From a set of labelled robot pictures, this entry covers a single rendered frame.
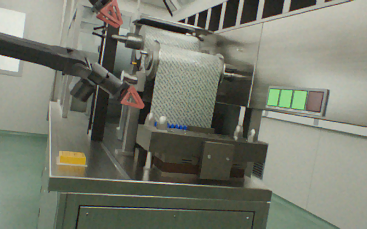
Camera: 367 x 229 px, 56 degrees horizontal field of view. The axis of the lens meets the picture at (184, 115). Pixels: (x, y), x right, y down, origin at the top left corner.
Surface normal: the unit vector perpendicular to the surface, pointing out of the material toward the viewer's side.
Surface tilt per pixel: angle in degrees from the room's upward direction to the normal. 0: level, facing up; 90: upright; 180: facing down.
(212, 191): 90
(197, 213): 90
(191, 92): 90
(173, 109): 90
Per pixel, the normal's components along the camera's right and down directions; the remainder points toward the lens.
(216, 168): 0.36, 0.11
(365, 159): -0.92, -0.13
